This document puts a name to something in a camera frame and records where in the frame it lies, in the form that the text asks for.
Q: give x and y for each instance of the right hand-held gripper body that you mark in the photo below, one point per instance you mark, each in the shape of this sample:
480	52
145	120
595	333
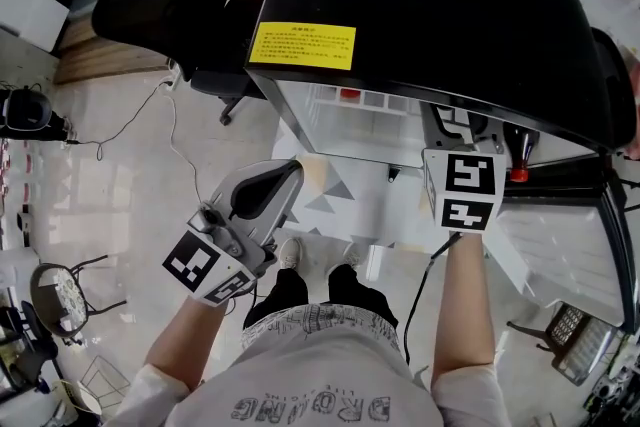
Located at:
465	210

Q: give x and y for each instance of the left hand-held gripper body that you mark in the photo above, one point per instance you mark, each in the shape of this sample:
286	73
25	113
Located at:
240	235

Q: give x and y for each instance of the black fridge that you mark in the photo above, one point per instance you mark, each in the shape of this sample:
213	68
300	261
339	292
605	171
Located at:
450	15

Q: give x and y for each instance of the person's right forearm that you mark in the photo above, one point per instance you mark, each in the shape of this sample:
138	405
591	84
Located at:
462	305

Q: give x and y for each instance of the person's left forearm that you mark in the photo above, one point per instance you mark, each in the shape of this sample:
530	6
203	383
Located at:
195	340

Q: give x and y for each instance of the person's left shoe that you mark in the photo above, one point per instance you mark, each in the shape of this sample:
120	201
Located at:
290	254

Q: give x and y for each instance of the person's shoe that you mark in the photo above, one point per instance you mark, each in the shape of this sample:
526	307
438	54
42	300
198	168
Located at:
351	256
290	254

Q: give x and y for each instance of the dark bottle with red cap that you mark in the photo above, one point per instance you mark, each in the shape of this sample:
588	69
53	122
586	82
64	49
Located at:
521	155

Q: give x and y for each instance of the person's right shoe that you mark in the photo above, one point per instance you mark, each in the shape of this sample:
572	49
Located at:
351	256

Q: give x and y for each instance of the person's black trousers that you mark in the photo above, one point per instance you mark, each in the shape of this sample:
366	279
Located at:
360	290

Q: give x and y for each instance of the person's white printed shirt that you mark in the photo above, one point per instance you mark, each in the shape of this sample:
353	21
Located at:
310	375

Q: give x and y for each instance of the square mesh stool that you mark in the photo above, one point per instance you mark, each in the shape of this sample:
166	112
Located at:
582	340

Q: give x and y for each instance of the round metal stool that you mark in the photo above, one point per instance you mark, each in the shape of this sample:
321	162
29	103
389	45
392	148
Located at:
57	297

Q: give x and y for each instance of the black office chair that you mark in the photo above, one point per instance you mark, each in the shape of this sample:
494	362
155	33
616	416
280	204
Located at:
160	0

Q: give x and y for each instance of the black headset device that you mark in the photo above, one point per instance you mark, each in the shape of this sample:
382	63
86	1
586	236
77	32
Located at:
25	110

